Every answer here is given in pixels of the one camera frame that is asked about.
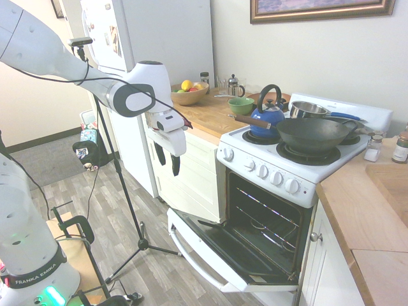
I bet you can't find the black wok wooden handle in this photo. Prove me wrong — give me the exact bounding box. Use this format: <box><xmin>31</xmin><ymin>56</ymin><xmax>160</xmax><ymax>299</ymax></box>
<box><xmin>226</xmin><ymin>113</ymin><xmax>360</xmax><ymax>157</ymax></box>

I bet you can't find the black patterned bag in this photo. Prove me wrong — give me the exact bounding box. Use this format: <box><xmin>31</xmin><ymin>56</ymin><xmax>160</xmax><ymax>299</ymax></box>
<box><xmin>71</xmin><ymin>140</ymin><xmax>102</xmax><ymax>172</ymax></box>

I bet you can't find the wooden base board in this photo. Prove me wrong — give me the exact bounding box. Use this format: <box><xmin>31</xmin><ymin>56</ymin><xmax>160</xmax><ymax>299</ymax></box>
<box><xmin>45</xmin><ymin>211</ymin><xmax>106</xmax><ymax>305</ymax></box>

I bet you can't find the wooden fruit bowl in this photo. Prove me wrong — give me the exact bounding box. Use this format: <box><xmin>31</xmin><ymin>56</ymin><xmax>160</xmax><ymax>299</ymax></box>
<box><xmin>170</xmin><ymin>82</ymin><xmax>210</xmax><ymax>106</ymax></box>

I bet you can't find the white refrigerator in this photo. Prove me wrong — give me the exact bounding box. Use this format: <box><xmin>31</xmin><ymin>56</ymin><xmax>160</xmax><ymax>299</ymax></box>
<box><xmin>79</xmin><ymin>0</ymin><xmax>215</xmax><ymax>199</ymax></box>

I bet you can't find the white drawer cabinet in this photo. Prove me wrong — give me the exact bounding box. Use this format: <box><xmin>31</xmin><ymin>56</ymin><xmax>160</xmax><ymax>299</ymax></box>
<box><xmin>145</xmin><ymin>117</ymin><xmax>221</xmax><ymax>224</ymax></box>

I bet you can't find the white cabinet with knob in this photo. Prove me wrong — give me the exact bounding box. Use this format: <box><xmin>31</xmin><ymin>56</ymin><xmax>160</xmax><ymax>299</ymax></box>
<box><xmin>298</xmin><ymin>200</ymin><xmax>368</xmax><ymax>306</ymax></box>

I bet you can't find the green bowl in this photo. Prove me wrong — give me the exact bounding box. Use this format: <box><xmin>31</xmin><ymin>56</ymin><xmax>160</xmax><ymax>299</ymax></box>
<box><xmin>227</xmin><ymin>96</ymin><xmax>256</xmax><ymax>116</ymax></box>

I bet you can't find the metal oven rack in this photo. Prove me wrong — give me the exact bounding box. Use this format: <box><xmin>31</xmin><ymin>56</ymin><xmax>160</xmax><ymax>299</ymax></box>
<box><xmin>235</xmin><ymin>186</ymin><xmax>302</xmax><ymax>229</ymax></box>
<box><xmin>236</xmin><ymin>206</ymin><xmax>299</xmax><ymax>252</ymax></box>

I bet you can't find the steel saucepan blue handle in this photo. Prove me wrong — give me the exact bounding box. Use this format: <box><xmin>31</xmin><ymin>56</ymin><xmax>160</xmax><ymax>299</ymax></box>
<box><xmin>289</xmin><ymin>100</ymin><xmax>365</xmax><ymax>122</ymax></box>

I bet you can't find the small dark picture frame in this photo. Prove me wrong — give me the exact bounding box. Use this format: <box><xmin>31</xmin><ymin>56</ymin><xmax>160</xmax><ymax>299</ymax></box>
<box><xmin>50</xmin><ymin>0</ymin><xmax>66</xmax><ymax>19</ymax></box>

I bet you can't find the brown round plate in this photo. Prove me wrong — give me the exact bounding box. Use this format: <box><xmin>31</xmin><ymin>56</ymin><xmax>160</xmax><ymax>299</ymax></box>
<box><xmin>246</xmin><ymin>92</ymin><xmax>293</xmax><ymax>105</ymax></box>

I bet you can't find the black clamp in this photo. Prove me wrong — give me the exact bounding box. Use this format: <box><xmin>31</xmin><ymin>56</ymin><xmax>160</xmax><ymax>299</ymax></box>
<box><xmin>52</xmin><ymin>200</ymin><xmax>112</xmax><ymax>299</ymax></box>

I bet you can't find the green spice jar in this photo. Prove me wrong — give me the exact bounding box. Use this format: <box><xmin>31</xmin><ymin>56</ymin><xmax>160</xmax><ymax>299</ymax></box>
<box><xmin>391</xmin><ymin>131</ymin><xmax>408</xmax><ymax>164</ymax></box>

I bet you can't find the wooden cutting board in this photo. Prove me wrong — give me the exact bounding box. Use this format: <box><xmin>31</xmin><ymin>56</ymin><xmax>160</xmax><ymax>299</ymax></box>
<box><xmin>364</xmin><ymin>163</ymin><xmax>408</xmax><ymax>228</ymax></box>

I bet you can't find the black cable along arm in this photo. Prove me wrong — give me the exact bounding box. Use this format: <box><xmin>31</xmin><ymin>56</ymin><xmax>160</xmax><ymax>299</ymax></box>
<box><xmin>0</xmin><ymin>57</ymin><xmax>194</xmax><ymax>130</ymax></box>

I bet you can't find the dark frying pan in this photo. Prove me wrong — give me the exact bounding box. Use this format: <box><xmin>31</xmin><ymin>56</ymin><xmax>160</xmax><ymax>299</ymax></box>
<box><xmin>324</xmin><ymin>116</ymin><xmax>387</xmax><ymax>141</ymax></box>

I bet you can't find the white electric stove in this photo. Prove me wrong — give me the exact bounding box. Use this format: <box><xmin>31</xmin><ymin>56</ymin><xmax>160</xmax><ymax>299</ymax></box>
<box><xmin>215</xmin><ymin>92</ymin><xmax>394</xmax><ymax>306</ymax></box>

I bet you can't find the black camera on tripod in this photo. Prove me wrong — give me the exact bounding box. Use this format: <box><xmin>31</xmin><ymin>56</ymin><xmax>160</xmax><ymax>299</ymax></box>
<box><xmin>68</xmin><ymin>37</ymin><xmax>94</xmax><ymax>47</ymax></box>

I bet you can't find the photo magnet on fridge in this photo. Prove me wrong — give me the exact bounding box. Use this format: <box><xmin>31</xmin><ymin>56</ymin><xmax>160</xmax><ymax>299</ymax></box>
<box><xmin>108</xmin><ymin>25</ymin><xmax>123</xmax><ymax>59</ymax></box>

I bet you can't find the colourful patterned box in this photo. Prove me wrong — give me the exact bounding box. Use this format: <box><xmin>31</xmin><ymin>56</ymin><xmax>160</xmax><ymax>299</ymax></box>
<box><xmin>78</xmin><ymin>109</ymin><xmax>99</xmax><ymax>142</ymax></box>

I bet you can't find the large gold picture frame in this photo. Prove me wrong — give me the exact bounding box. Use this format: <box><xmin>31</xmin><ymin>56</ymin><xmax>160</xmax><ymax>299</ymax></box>
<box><xmin>249</xmin><ymin>0</ymin><xmax>397</xmax><ymax>25</ymax></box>

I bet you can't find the glass French press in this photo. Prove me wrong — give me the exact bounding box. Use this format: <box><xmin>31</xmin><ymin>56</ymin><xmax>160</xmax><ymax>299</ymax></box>
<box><xmin>226</xmin><ymin>73</ymin><xmax>247</xmax><ymax>98</ymax></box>

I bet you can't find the black tripod stand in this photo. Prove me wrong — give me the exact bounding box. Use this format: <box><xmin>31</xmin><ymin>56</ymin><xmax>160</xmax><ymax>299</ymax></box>
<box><xmin>73</xmin><ymin>45</ymin><xmax>183</xmax><ymax>285</ymax></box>

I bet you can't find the blue kettle black handle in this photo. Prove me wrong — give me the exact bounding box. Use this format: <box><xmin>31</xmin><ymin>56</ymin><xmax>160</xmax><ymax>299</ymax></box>
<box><xmin>249</xmin><ymin>84</ymin><xmax>286</xmax><ymax>140</ymax></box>

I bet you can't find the glass salt shaker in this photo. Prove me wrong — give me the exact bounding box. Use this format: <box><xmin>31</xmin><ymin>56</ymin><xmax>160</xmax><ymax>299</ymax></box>
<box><xmin>363</xmin><ymin>134</ymin><xmax>384</xmax><ymax>162</ymax></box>

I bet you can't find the white oven door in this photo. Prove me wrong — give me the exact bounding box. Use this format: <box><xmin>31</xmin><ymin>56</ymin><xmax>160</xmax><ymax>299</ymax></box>
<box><xmin>166</xmin><ymin>207</ymin><xmax>301</xmax><ymax>294</ymax></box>

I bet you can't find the grey floor rug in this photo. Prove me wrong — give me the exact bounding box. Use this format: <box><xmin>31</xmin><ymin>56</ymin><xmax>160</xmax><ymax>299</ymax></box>
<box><xmin>8</xmin><ymin>133</ymin><xmax>84</xmax><ymax>193</ymax></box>

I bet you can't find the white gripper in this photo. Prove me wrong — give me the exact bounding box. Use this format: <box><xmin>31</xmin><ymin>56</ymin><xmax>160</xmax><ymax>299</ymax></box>
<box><xmin>145</xmin><ymin>110</ymin><xmax>188</xmax><ymax>177</ymax></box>

